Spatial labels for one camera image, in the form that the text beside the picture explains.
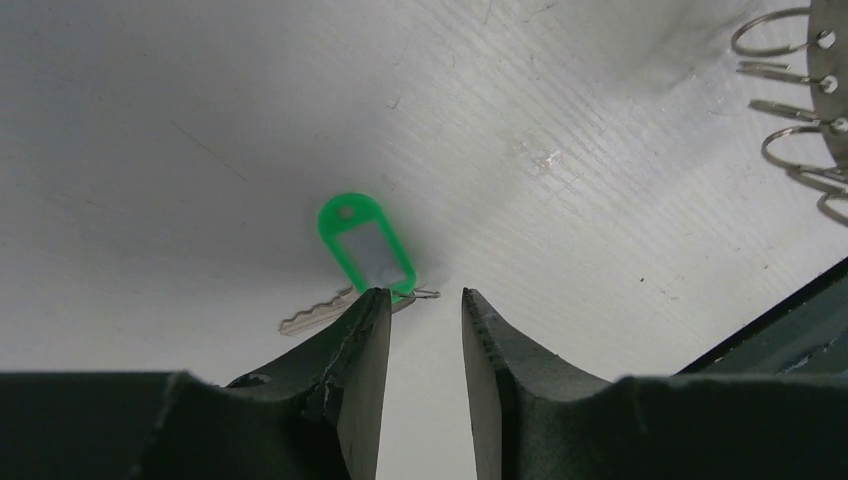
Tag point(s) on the silver key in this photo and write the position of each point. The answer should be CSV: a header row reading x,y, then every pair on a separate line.
x,y
325,313

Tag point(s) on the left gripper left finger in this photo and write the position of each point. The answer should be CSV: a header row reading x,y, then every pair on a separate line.
x,y
313,413

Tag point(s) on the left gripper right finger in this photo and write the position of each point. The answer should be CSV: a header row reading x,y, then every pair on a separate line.
x,y
536,416

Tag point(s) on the green plastic key tag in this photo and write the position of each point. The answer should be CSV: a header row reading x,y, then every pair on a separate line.
x,y
360,237

